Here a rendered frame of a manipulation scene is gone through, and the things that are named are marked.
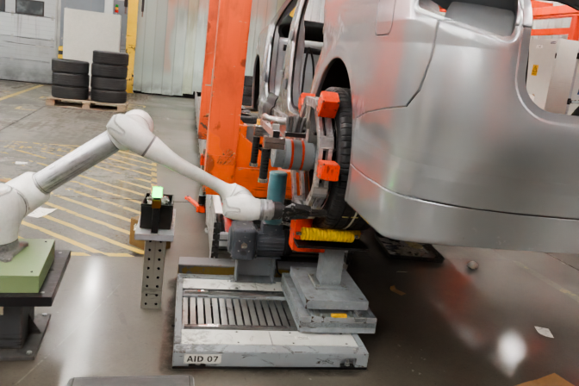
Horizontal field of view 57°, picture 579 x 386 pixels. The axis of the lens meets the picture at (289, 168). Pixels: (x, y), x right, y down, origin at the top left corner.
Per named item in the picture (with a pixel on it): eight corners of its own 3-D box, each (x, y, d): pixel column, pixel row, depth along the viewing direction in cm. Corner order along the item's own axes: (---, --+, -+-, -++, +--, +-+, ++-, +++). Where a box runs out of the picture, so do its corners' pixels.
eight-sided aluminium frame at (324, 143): (322, 230, 231) (339, 103, 220) (308, 229, 229) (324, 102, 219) (298, 197, 283) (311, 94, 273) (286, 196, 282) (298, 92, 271)
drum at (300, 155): (318, 174, 246) (322, 144, 244) (272, 171, 242) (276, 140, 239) (312, 168, 260) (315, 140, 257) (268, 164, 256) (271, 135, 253)
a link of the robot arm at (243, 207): (262, 199, 224) (258, 193, 237) (224, 196, 221) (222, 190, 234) (259, 225, 226) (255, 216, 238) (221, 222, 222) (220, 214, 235)
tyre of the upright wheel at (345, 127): (345, 235, 282) (395, 224, 219) (301, 233, 277) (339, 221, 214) (347, 114, 295) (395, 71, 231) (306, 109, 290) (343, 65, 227)
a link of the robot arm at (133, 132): (155, 135, 211) (159, 128, 224) (115, 108, 206) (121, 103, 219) (137, 162, 213) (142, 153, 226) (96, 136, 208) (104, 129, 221)
